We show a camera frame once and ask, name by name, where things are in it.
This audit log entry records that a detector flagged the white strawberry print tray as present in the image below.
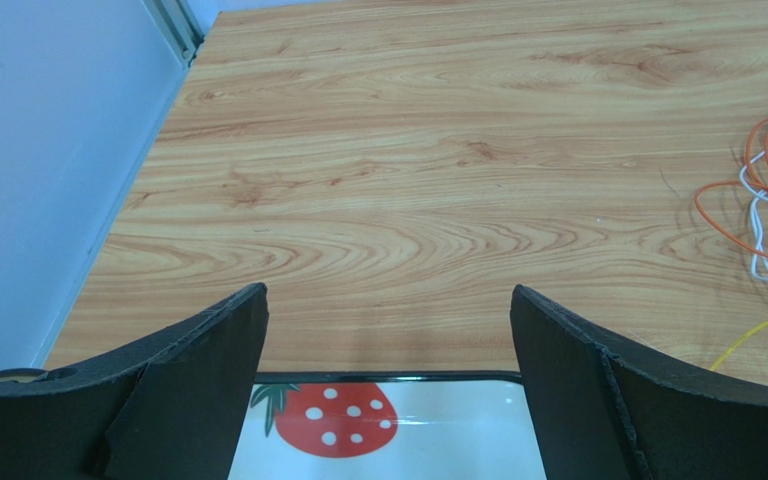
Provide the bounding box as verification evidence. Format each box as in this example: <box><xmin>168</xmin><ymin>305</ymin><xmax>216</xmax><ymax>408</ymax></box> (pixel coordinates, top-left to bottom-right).
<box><xmin>230</xmin><ymin>371</ymin><xmax>545</xmax><ymax>479</ymax></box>

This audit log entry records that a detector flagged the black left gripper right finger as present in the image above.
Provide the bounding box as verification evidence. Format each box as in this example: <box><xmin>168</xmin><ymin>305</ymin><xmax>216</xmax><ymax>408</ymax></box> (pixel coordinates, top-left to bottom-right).
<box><xmin>510</xmin><ymin>285</ymin><xmax>768</xmax><ymax>479</ymax></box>

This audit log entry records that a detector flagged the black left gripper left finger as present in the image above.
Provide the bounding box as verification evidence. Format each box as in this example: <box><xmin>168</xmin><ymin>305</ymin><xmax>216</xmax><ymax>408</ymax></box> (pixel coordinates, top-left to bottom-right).
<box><xmin>0</xmin><ymin>283</ymin><xmax>269</xmax><ymax>479</ymax></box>

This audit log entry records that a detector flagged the aluminium frame post left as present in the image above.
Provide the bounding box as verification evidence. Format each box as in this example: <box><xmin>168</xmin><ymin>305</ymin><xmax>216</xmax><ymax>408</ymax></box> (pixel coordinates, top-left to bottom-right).
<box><xmin>142</xmin><ymin>0</ymin><xmax>206</xmax><ymax>68</ymax></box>

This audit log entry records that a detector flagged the yellow cable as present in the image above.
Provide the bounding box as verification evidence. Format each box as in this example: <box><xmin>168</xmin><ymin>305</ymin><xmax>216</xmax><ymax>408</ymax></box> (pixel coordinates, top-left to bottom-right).
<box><xmin>710</xmin><ymin>308</ymin><xmax>768</xmax><ymax>372</ymax></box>

